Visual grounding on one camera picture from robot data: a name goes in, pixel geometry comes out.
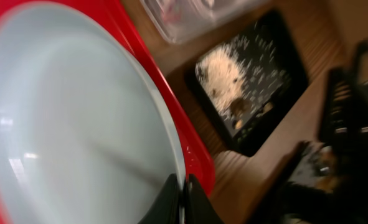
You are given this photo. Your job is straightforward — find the clear plastic bin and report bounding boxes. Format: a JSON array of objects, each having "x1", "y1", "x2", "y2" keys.
[{"x1": 141, "y1": 0, "x2": 267, "y2": 44}]

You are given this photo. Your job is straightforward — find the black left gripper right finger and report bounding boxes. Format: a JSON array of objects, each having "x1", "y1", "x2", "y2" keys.
[{"x1": 185, "y1": 174, "x2": 224, "y2": 224}]

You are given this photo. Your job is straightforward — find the food scraps with rice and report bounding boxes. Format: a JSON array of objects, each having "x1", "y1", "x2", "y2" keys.
[{"x1": 195, "y1": 33, "x2": 290, "y2": 135}]

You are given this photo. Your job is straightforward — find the red snack wrapper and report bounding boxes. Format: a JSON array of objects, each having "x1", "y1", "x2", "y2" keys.
[{"x1": 161, "y1": 0, "x2": 182, "y2": 23}]

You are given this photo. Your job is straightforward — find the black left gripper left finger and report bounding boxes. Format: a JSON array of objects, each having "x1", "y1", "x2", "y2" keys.
[{"x1": 138, "y1": 174, "x2": 181, "y2": 224}]

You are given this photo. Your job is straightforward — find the large light blue plate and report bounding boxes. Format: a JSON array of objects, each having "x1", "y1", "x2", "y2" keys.
[{"x1": 0, "y1": 2, "x2": 186, "y2": 223}]

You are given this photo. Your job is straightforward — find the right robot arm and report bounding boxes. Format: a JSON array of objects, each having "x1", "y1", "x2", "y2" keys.
[{"x1": 316, "y1": 39, "x2": 368, "y2": 184}]

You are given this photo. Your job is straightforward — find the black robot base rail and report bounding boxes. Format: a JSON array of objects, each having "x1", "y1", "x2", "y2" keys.
[{"x1": 248, "y1": 139, "x2": 368, "y2": 224}]

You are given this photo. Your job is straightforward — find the red plastic tray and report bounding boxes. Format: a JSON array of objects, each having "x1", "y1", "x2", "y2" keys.
[{"x1": 0, "y1": 0, "x2": 215, "y2": 223}]

